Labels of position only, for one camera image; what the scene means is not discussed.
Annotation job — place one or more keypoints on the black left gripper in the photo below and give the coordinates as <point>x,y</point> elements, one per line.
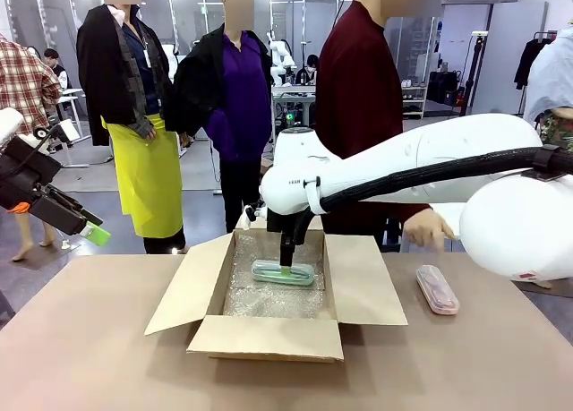
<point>22,173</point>

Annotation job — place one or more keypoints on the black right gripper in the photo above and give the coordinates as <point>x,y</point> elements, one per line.
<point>286,223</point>

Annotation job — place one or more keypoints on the green glasses case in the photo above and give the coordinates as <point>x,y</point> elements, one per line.
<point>268,279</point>

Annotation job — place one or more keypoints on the pink glasses case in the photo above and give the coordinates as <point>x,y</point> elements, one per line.
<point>436,290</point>

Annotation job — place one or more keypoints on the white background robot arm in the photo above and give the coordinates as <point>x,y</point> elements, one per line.
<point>282,57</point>

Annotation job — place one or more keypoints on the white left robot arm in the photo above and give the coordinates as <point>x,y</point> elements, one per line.
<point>9,124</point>

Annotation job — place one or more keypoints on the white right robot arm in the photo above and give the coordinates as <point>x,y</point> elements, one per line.
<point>447,160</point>

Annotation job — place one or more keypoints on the open cardboard shipping box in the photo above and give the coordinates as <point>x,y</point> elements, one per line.
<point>268,339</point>

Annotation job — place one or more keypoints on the person left hand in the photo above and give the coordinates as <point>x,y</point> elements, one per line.
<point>430,225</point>

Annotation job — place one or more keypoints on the clear bubble wrap lining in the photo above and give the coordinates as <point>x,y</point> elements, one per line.
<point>268,299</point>

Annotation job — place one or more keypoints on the white desk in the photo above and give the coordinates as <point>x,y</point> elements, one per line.
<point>71,111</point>

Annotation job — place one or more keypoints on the mannequin with plaid shirt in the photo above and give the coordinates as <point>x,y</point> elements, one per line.
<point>22,84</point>

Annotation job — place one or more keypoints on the seated person in black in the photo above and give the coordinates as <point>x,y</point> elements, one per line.
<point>56,64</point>

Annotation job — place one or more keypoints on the person in maroon shirt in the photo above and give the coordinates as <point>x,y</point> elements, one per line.
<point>358,93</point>

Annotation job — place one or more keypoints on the seated person with mask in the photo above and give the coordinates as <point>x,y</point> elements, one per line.
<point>308,71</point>

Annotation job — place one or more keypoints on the white shoe shelf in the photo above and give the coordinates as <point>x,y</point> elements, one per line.
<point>413,95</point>

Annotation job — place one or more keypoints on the black bags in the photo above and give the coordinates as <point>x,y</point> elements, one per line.
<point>443,86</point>

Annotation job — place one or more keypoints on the black tripod stand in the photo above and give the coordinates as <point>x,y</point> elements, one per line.
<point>474,71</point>

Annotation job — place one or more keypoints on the black garment on rack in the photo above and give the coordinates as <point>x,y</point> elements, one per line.
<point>532,62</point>

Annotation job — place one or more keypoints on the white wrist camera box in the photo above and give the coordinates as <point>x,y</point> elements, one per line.
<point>65,131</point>
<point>253,215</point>

